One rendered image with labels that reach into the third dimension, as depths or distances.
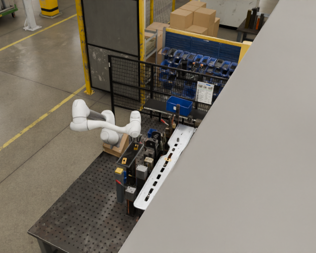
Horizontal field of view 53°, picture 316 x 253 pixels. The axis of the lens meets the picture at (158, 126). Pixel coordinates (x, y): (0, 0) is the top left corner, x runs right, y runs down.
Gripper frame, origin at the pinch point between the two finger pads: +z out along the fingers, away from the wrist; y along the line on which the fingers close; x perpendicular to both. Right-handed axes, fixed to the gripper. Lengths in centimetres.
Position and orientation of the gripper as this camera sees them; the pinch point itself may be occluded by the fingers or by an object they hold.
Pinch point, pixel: (136, 144)
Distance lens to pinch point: 335.8
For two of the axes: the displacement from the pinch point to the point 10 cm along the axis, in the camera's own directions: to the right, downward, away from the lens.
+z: -0.3, 7.9, 6.1
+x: 0.6, -6.1, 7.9
